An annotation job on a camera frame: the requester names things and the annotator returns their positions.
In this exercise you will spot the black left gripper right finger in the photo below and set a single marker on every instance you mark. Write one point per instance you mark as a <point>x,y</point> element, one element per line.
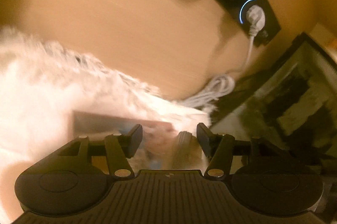
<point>218,149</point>

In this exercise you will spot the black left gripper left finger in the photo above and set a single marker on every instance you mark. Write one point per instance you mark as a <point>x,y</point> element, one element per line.
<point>121,148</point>

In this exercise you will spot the white fluffy rug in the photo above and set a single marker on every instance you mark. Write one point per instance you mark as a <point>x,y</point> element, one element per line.
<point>43,84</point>

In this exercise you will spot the white plug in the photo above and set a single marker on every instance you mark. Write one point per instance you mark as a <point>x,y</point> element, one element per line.
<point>256,18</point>

